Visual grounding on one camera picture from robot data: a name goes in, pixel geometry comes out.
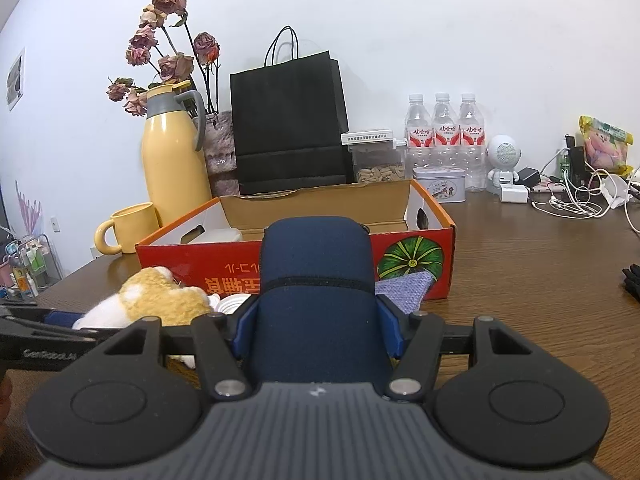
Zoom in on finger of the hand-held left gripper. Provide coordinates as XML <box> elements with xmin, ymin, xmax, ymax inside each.
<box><xmin>27</xmin><ymin>327</ymin><xmax>123</xmax><ymax>344</ymax></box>
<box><xmin>0</xmin><ymin>307</ymin><xmax>87</xmax><ymax>331</ymax></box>

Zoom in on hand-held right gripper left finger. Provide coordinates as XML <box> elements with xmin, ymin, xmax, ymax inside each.
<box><xmin>90</xmin><ymin>296</ymin><xmax>262</xmax><ymax>403</ymax></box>

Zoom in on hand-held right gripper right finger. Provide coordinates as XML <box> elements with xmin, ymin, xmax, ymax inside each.
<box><xmin>376</xmin><ymin>294</ymin><xmax>539</xmax><ymax>403</ymax></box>

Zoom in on large white ribbed cap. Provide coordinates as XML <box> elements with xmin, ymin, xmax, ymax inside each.
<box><xmin>219</xmin><ymin>294</ymin><xmax>253</xmax><ymax>317</ymax></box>

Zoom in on purple knit pouch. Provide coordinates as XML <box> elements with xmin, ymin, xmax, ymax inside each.
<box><xmin>375</xmin><ymin>271</ymin><xmax>435</xmax><ymax>312</ymax></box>

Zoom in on navy zip case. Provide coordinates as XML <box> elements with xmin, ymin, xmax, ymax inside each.
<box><xmin>249</xmin><ymin>216</ymin><xmax>396</xmax><ymax>396</ymax></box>

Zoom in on white yellow plush toy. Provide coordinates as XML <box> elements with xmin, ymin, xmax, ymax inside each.
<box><xmin>71</xmin><ymin>266</ymin><xmax>222</xmax><ymax>368</ymax></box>

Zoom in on white plastic bottle blue label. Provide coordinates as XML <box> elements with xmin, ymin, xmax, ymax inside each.
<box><xmin>187</xmin><ymin>227</ymin><xmax>244</xmax><ymax>245</ymax></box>

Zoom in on red cardboard box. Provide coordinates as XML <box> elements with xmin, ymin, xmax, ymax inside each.
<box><xmin>135</xmin><ymin>179</ymin><xmax>457</xmax><ymax>301</ymax></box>

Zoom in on metal rack with bottles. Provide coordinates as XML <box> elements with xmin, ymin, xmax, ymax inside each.
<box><xmin>0</xmin><ymin>232</ymin><xmax>65</xmax><ymax>301</ymax></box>

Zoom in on yellow mug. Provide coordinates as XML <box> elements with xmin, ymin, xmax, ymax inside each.
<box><xmin>95</xmin><ymin>202</ymin><xmax>161</xmax><ymax>257</ymax></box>

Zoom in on pale metal tin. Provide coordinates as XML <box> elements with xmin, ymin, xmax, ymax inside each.
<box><xmin>412</xmin><ymin>166</ymin><xmax>467</xmax><ymax>204</ymax></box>

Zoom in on clear seed container white lid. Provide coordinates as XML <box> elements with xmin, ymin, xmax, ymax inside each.
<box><xmin>341</xmin><ymin>128</ymin><xmax>408</xmax><ymax>184</ymax></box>

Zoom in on fuzzy pink grey vase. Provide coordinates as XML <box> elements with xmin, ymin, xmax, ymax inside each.
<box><xmin>202</xmin><ymin>110</ymin><xmax>238</xmax><ymax>197</ymax></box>

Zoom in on white power adapter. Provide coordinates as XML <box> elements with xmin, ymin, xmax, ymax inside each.
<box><xmin>499</xmin><ymin>183</ymin><xmax>528</xmax><ymax>205</ymax></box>

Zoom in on yellow thermos jug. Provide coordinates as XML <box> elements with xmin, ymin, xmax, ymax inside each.
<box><xmin>141</xmin><ymin>80</ymin><xmax>213</xmax><ymax>226</ymax></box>

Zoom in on clear water bottle red label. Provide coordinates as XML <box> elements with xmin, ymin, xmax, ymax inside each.
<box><xmin>457</xmin><ymin>92</ymin><xmax>488</xmax><ymax>193</ymax></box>
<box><xmin>404</xmin><ymin>94</ymin><xmax>435</xmax><ymax>171</ymax></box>
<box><xmin>431</xmin><ymin>92</ymin><xmax>461</xmax><ymax>170</ymax></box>

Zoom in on black paper bag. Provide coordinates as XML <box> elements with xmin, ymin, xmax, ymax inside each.
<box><xmin>230</xmin><ymin>26</ymin><xmax>353</xmax><ymax>195</ymax></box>

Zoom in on white robot-shaped speaker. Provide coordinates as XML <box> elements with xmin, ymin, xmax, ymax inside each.
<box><xmin>486</xmin><ymin>134</ymin><xmax>522</xmax><ymax>196</ymax></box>

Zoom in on black gloves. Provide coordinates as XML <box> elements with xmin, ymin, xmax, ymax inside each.
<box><xmin>621</xmin><ymin>265</ymin><xmax>640</xmax><ymax>306</ymax></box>

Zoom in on black upright device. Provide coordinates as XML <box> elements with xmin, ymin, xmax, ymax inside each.
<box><xmin>565</xmin><ymin>134</ymin><xmax>586</xmax><ymax>186</ymax></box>

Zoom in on dried pink roses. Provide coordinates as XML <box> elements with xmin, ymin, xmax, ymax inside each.
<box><xmin>106</xmin><ymin>0</ymin><xmax>222</xmax><ymax>117</ymax></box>

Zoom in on yellow pink snack packet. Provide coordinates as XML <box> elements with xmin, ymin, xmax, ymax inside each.
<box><xmin>578</xmin><ymin>115</ymin><xmax>631</xmax><ymax>177</ymax></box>

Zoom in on purple wall decal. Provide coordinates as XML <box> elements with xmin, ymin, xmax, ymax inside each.
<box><xmin>15</xmin><ymin>180</ymin><xmax>46</xmax><ymax>241</ymax></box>

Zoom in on tangled white cables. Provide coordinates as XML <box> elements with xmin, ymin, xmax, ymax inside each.
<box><xmin>531</xmin><ymin>157</ymin><xmax>640</xmax><ymax>233</ymax></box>

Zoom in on wall poster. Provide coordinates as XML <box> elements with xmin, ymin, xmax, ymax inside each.
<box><xmin>6</xmin><ymin>47</ymin><xmax>26</xmax><ymax>112</ymax></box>

